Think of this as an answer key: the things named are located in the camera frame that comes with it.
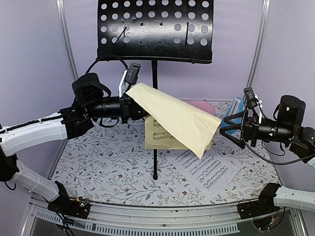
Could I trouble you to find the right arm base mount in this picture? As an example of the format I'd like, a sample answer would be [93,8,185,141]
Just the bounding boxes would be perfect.
[237,194,280,219]

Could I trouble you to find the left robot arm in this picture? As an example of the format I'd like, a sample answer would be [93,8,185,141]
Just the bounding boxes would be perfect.
[0,69,146,213]

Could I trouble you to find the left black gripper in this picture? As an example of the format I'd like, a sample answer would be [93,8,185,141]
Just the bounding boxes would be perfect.
[86,90,164,122]

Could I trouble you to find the floral table mat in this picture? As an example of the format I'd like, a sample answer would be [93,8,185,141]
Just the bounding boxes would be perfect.
[52,119,280,207]

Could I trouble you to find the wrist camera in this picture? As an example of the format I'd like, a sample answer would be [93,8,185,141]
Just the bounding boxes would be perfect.
[243,87,262,116]
[118,62,141,97]

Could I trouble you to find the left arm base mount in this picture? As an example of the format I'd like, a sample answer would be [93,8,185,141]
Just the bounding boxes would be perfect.
[47,181,91,219]

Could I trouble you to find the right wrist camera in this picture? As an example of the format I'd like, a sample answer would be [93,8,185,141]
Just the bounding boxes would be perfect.
[243,87,262,116]

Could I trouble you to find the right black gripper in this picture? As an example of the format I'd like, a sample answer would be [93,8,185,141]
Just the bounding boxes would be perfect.
[220,110,295,149]

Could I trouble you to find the blue metronome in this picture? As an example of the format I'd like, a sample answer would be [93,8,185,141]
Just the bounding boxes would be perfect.
[222,96,245,136]

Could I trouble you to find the left aluminium frame post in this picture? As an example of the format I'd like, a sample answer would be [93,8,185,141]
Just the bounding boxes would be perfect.
[56,0,78,81]

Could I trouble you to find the pink plate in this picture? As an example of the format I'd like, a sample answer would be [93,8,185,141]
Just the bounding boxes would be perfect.
[187,100,216,115]

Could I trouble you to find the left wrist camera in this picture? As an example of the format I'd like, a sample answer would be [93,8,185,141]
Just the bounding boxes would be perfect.
[118,62,141,97]

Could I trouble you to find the black music stand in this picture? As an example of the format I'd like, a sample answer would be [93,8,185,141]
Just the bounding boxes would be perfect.
[95,0,214,180]

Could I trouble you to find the yellow sheet music page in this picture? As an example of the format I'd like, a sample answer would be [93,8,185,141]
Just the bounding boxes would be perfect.
[126,83,221,158]

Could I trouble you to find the front aluminium rail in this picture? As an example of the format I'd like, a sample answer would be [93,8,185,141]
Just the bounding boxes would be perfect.
[21,189,308,236]

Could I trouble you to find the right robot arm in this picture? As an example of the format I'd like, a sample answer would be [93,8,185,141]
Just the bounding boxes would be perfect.
[220,92,315,218]

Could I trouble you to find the white sheet music page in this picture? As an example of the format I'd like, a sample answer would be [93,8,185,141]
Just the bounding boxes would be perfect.
[166,150,240,200]

